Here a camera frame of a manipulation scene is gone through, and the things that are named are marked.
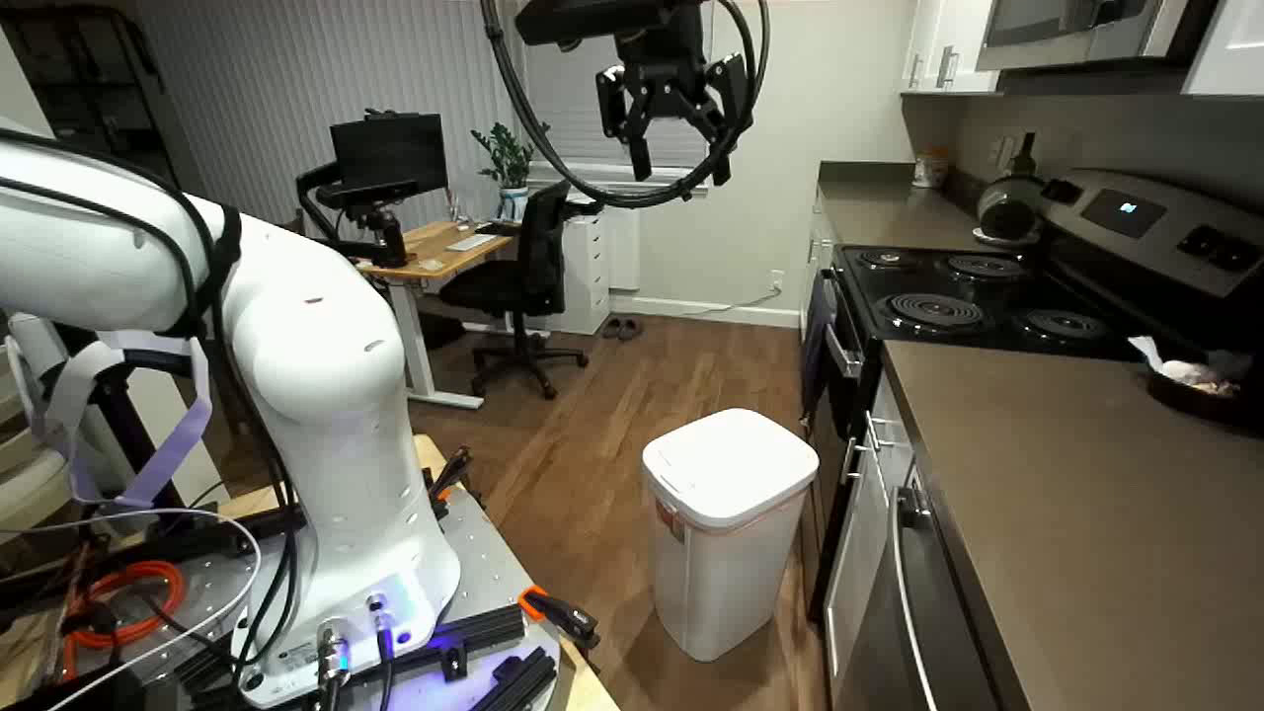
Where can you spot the stainless electric range stove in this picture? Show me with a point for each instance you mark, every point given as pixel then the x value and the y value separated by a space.
pixel 974 298

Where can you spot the narrow white lower cabinet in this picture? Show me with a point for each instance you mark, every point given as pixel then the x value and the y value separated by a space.
pixel 853 450

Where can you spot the white drawer unit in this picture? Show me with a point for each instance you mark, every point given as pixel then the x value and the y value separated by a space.
pixel 584 277

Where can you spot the black metal bracket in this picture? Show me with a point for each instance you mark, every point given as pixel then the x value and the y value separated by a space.
pixel 506 677

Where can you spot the white keyboard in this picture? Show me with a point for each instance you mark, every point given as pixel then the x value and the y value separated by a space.
pixel 466 243

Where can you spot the white plastic trash bin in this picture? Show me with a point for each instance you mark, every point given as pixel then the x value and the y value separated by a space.
pixel 722 555

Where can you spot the black computer monitor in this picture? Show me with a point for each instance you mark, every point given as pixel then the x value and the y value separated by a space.
pixel 387 152

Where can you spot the black dish with items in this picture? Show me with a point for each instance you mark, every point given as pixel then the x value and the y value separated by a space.
pixel 1188 398

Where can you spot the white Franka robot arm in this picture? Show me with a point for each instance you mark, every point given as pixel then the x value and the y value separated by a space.
pixel 318 398

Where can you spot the orange black bar clamp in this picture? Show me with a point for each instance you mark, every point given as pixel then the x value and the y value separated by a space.
pixel 449 478
pixel 558 615

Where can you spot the black office chair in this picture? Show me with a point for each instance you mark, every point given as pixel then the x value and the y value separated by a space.
pixel 528 264

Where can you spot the green potted plant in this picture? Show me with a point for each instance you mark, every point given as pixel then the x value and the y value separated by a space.
pixel 506 159

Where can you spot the stainless steel microwave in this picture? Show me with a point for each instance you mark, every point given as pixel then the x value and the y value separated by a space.
pixel 1078 24

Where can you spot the black metal shelf rack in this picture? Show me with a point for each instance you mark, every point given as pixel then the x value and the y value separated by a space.
pixel 93 82

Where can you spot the white upper cabinet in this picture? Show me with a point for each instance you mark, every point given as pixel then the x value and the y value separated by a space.
pixel 950 47
pixel 1231 47

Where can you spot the wooden office desk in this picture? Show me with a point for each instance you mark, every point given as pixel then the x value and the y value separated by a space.
pixel 421 259

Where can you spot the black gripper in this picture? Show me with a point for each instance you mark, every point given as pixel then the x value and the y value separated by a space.
pixel 668 74

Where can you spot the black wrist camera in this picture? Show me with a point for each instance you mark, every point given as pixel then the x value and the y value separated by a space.
pixel 576 22

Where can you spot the grey metal mounting plate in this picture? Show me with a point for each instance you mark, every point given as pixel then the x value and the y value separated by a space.
pixel 485 555

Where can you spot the stainless steel dishwasher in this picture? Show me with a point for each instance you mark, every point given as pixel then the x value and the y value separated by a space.
pixel 883 633

